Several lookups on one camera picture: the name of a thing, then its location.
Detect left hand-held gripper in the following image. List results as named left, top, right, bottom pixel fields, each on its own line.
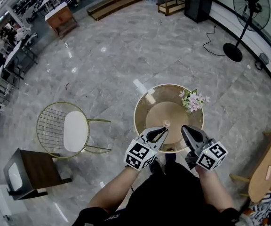
left=125, top=126, right=169, bottom=172

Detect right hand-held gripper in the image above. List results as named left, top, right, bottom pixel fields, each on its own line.
left=181, top=125, right=229, bottom=172

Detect person's left forearm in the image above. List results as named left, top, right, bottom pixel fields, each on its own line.
left=88, top=165, right=141, bottom=214

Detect person's right forearm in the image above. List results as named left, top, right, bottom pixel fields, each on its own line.
left=195, top=165, right=235, bottom=213

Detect round glass coffee table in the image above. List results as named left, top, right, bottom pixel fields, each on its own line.
left=133, top=83, right=204, bottom=154

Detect person's right black shoe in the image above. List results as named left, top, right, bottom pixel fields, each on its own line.
left=165, top=153, right=177, bottom=166

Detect person's black shoe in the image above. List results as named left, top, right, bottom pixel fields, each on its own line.
left=165, top=153, right=177, bottom=166
left=149, top=160, right=161, bottom=174

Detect person's left black shoe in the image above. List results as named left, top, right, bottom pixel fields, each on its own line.
left=149, top=160, right=161, bottom=174

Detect potted artificial flowers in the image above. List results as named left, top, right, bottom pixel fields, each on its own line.
left=179, top=89, right=210, bottom=114

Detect person's black clothed body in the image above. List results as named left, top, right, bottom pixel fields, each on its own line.
left=72, top=160, right=242, bottom=226

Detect striped cushion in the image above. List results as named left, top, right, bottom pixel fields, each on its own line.
left=249, top=170, right=271, bottom=226

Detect small black mesh bin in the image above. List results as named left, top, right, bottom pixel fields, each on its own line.
left=255, top=52, right=270, bottom=70

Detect dark wooden vanity cabinet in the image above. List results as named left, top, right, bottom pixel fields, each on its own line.
left=3, top=147, right=73, bottom=201

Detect wooden shelf rack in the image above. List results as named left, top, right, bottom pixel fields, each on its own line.
left=156, top=0, right=187, bottom=16

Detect tall black cabinet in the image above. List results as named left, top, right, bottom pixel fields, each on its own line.
left=184, top=0, right=216, bottom=24

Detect long wooden step platform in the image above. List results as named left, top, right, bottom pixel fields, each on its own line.
left=87, top=0, right=147, bottom=21

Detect white sink basin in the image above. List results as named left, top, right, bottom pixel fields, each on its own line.
left=7, top=161, right=23, bottom=190

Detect wooden cabinet white top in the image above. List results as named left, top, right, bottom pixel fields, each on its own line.
left=44, top=5, right=80, bottom=40

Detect white box cabinet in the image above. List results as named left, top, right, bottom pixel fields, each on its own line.
left=0, top=184, right=28, bottom=218

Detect white office chair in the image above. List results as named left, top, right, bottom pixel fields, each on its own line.
left=14, top=15, right=39, bottom=44

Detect gold wire chair white cushion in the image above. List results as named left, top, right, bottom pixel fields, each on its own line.
left=36, top=101, right=112, bottom=159

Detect black floor cable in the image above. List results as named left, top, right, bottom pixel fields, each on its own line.
left=203, top=24, right=227, bottom=56

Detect black pedestal fan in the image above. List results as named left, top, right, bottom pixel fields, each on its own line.
left=223, top=0, right=271, bottom=63

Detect black frame table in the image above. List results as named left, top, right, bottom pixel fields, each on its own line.
left=3, top=40, right=39, bottom=80

